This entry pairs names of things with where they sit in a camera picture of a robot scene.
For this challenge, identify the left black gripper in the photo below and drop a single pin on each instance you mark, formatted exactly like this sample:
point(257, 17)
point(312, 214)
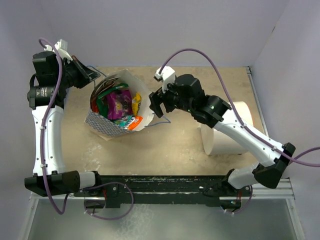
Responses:
point(90, 74)

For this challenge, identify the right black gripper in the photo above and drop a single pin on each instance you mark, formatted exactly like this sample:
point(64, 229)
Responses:
point(156, 99)

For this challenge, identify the green Real crisps bag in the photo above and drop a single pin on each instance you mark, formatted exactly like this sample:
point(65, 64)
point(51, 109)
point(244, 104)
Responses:
point(102, 99)

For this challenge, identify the blue checkered paper bag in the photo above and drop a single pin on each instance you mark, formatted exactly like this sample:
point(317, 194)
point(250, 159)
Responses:
point(105, 128)

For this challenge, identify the red Doritos bag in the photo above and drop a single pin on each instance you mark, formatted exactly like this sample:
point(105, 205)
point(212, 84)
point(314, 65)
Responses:
point(101, 87)

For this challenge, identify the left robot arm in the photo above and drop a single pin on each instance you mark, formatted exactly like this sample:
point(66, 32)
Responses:
point(46, 99)

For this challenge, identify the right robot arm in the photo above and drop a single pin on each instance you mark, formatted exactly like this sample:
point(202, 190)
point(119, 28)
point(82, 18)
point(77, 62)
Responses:
point(185, 93)

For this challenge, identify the yellow M&M's bag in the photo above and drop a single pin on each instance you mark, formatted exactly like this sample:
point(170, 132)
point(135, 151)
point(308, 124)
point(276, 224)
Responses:
point(136, 103)

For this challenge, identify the orange Fox's candy bag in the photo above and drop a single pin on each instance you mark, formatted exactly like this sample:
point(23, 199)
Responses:
point(132, 122)

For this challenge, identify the purple candy bag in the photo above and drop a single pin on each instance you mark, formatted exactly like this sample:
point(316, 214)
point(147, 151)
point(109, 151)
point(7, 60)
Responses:
point(119, 104)

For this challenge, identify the teal Fox's candy bag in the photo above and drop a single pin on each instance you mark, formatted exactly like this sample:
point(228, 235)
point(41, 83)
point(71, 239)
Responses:
point(125, 121)

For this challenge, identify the white cylindrical container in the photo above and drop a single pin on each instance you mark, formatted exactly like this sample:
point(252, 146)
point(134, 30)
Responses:
point(217, 142)

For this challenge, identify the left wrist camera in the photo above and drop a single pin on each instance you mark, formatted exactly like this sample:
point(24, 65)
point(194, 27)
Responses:
point(62, 48)

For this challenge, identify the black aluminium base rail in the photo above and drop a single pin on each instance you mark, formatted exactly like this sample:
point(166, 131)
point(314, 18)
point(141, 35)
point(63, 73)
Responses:
point(165, 190)

